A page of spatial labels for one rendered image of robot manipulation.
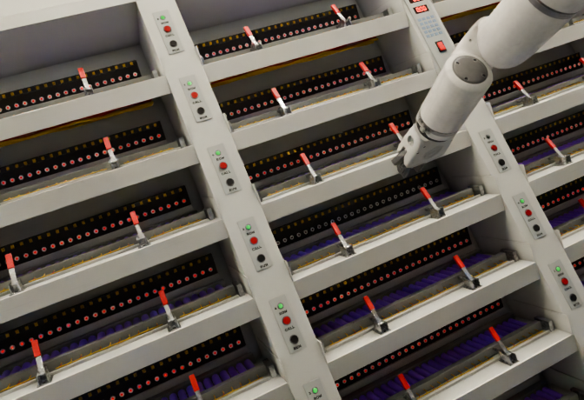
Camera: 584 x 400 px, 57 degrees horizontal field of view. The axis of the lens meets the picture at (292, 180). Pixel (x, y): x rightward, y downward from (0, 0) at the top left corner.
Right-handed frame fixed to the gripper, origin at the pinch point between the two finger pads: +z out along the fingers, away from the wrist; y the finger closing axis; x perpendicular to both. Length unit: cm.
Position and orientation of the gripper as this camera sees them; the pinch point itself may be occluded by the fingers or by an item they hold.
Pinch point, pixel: (410, 164)
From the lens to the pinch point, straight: 120.0
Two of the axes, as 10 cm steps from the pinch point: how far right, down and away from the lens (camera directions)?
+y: 8.9, -3.3, 3.1
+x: -4.3, -8.1, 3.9
